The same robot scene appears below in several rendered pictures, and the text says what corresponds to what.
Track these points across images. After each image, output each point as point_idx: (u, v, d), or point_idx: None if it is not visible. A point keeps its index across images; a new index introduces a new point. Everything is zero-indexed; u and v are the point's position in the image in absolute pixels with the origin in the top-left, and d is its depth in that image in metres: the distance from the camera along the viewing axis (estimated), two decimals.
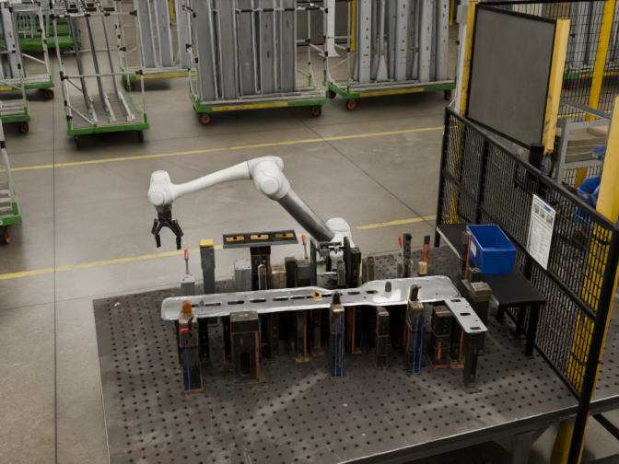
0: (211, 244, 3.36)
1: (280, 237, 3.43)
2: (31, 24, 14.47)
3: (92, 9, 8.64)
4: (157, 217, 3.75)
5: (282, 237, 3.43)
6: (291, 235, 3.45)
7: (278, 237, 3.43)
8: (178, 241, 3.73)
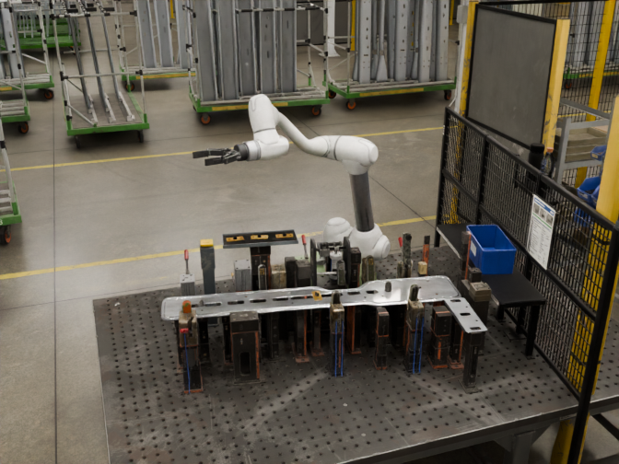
0: (211, 244, 3.36)
1: (280, 237, 3.43)
2: (31, 24, 14.47)
3: (92, 9, 8.64)
4: (239, 154, 2.99)
5: (282, 237, 3.43)
6: (291, 235, 3.45)
7: (278, 237, 3.43)
8: (202, 153, 3.03)
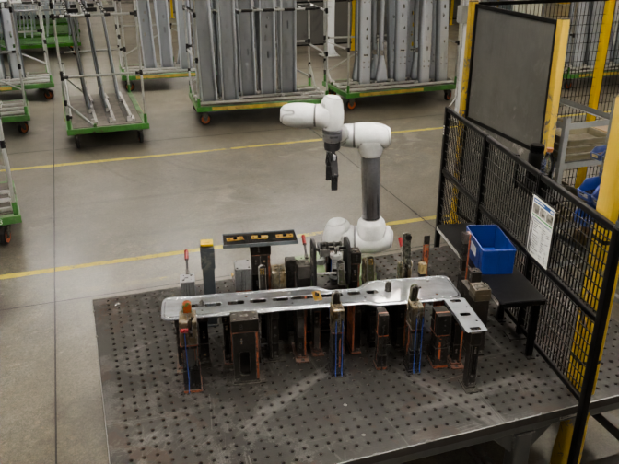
0: (211, 244, 3.36)
1: (280, 237, 3.43)
2: (31, 24, 14.47)
3: (92, 9, 8.64)
4: None
5: (282, 237, 3.43)
6: (291, 235, 3.45)
7: (278, 237, 3.43)
8: (334, 180, 3.20)
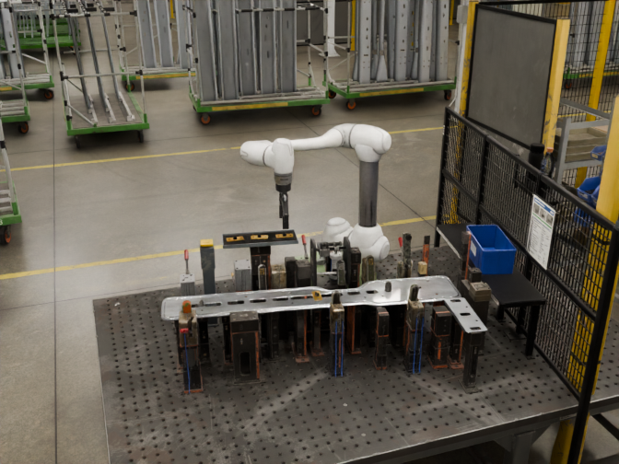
0: (211, 244, 3.36)
1: (280, 237, 3.43)
2: (31, 24, 14.47)
3: (92, 9, 8.64)
4: None
5: (282, 237, 3.43)
6: (291, 235, 3.45)
7: (278, 237, 3.43)
8: (286, 220, 3.35)
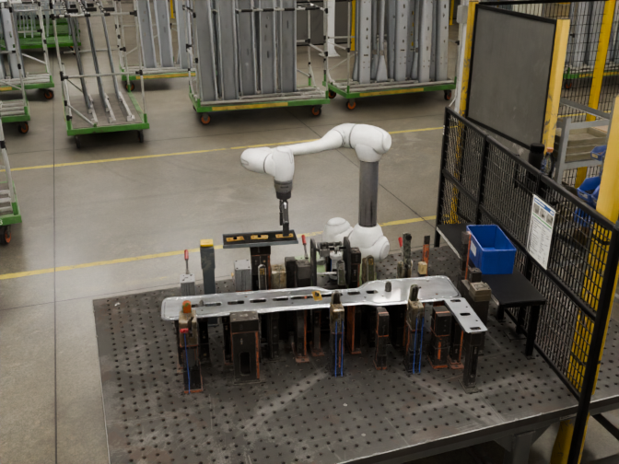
0: (211, 244, 3.36)
1: (280, 237, 3.43)
2: (31, 24, 14.47)
3: (92, 9, 8.64)
4: None
5: (282, 237, 3.43)
6: (291, 235, 3.45)
7: (278, 237, 3.43)
8: (286, 227, 3.36)
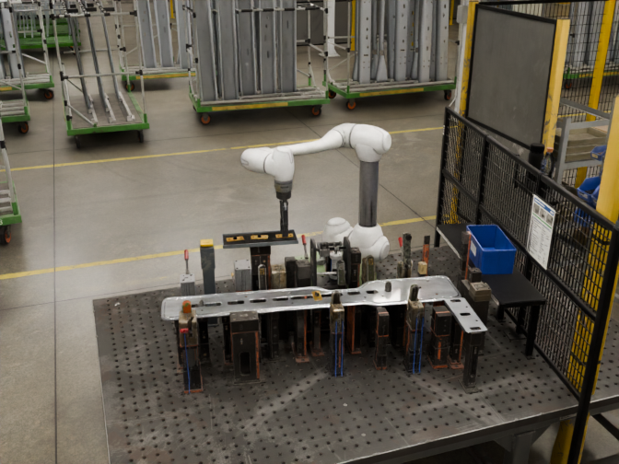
0: (211, 244, 3.36)
1: (280, 237, 3.43)
2: (31, 24, 14.47)
3: (92, 9, 8.64)
4: None
5: (282, 237, 3.43)
6: (291, 235, 3.45)
7: (278, 237, 3.43)
8: (286, 228, 3.40)
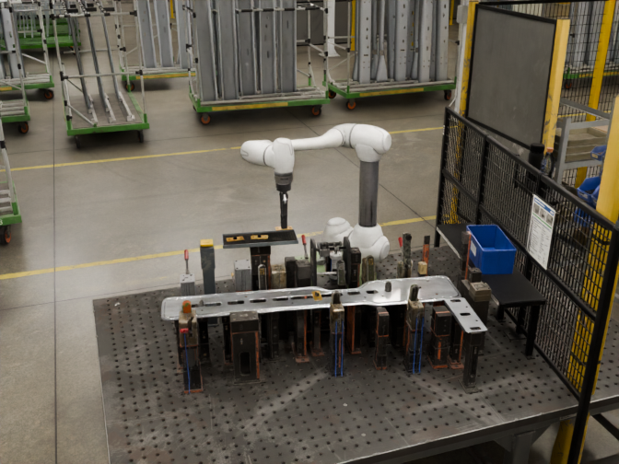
0: (211, 244, 3.36)
1: (279, 229, 3.42)
2: (31, 24, 14.47)
3: (92, 9, 8.64)
4: None
5: (281, 229, 3.41)
6: (290, 227, 3.43)
7: (277, 230, 3.41)
8: (285, 220, 3.41)
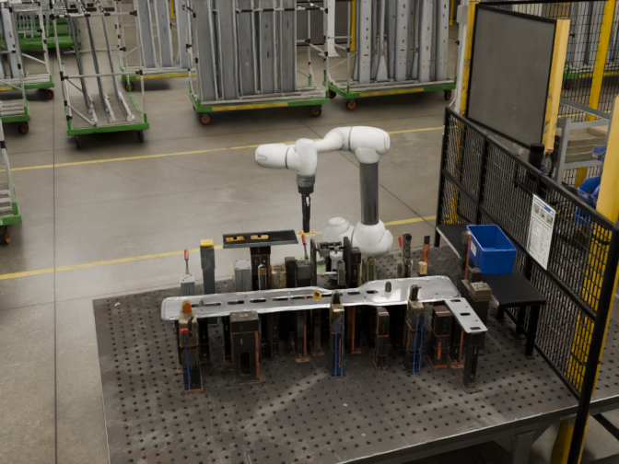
0: (211, 244, 3.36)
1: (301, 233, 3.29)
2: (31, 24, 14.47)
3: (92, 9, 8.64)
4: None
5: (304, 233, 3.29)
6: (313, 231, 3.31)
7: (299, 234, 3.28)
8: (307, 224, 3.28)
